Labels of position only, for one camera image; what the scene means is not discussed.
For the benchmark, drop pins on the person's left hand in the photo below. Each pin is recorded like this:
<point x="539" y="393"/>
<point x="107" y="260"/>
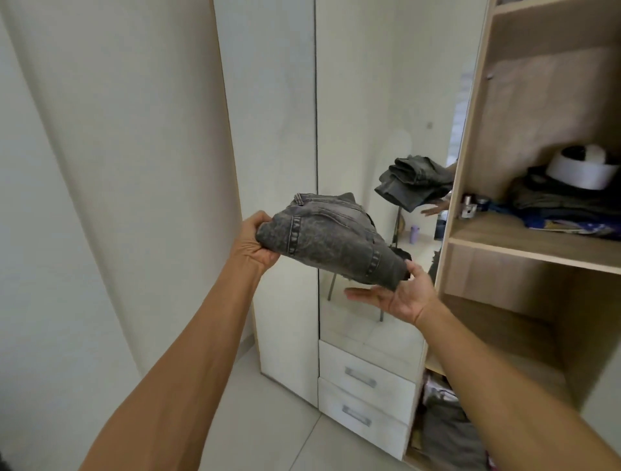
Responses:
<point x="248" y="245"/>

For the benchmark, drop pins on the person's right hand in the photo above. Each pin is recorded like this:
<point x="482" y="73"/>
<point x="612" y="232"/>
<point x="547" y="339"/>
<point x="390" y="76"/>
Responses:
<point x="410" y="301"/>

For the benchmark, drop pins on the person's left thumb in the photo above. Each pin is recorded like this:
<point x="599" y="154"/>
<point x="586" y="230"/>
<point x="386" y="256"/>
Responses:
<point x="261" y="217"/>

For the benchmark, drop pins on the person's right thumb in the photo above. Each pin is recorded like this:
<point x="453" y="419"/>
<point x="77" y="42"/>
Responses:
<point x="414" y="274"/>

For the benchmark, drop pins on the grey denim jeans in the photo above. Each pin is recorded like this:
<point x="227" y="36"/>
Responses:
<point x="330" y="237"/>

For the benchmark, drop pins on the person's left forearm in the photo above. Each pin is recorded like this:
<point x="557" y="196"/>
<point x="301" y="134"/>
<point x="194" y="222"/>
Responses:
<point x="194" y="369"/>

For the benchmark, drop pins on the person's right forearm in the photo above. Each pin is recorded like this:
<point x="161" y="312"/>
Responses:
<point x="495" y="388"/>

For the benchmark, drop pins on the small clear perfume bottle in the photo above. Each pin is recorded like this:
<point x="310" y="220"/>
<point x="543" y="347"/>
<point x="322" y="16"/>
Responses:
<point x="467" y="208"/>

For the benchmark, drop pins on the white wardrobe door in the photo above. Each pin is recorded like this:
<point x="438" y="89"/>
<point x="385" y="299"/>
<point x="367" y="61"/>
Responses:
<point x="271" y="121"/>

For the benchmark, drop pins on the small dark blue jar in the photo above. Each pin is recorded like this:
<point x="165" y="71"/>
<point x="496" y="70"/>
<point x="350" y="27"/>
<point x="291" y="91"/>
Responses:
<point x="482" y="204"/>

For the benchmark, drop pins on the wooden wardrobe shelf board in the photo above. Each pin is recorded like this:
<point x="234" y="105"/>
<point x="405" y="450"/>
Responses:
<point x="524" y="242"/>

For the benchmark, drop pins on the white wardrobe drawer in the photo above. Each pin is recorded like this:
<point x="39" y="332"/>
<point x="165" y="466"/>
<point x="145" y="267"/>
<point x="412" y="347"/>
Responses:
<point x="388" y="388"/>
<point x="334" y="402"/>

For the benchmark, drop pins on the pile of dark folded clothes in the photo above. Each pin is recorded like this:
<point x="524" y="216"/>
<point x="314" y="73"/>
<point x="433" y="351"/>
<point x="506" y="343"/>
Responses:
<point x="538" y="196"/>

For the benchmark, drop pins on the blue patterned cloth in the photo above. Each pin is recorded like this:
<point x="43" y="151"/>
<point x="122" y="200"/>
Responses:
<point x="567" y="225"/>

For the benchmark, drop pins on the heap of grey clothes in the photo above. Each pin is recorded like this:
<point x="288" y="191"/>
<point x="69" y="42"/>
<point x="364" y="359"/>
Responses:
<point x="449" y="432"/>

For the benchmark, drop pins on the mirror wardrobe door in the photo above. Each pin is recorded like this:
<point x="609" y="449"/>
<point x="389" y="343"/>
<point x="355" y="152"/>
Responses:
<point x="368" y="87"/>

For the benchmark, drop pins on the light wooden wardrobe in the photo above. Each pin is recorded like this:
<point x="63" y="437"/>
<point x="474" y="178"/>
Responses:
<point x="514" y="116"/>

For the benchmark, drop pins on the white round cap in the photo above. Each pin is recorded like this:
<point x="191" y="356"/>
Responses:
<point x="582" y="172"/>

